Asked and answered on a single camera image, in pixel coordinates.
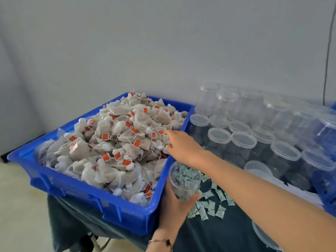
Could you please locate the blue slatted crate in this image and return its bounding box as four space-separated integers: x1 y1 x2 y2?
314 102 336 217

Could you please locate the person's left hand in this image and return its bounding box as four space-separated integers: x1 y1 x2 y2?
152 178 203 242

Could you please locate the group of lidded jars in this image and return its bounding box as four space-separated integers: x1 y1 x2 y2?
188 84 336 191

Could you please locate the person's right hand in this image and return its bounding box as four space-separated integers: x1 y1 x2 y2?
164 129 208 168

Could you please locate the metal table leg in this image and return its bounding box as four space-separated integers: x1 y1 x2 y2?
90 233 108 252

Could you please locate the person's right forearm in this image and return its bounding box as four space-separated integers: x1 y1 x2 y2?
197 152 336 252

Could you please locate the pile of tea bags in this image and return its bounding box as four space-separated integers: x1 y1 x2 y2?
36 92 189 206

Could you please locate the pile of white label papers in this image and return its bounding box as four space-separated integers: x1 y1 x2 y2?
270 176 326 208

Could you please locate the clear jar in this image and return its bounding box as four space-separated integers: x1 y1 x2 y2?
168 161 202 202

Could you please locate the pile of green desiccant packets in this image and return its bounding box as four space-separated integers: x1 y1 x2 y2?
170 162 236 220

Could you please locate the black cable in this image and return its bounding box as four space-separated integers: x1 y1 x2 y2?
322 0 336 105

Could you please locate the blue plastic tray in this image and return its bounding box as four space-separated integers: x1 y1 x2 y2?
8 92 196 237

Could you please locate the thin beaded bracelet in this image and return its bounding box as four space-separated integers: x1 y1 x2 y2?
148 238 174 248

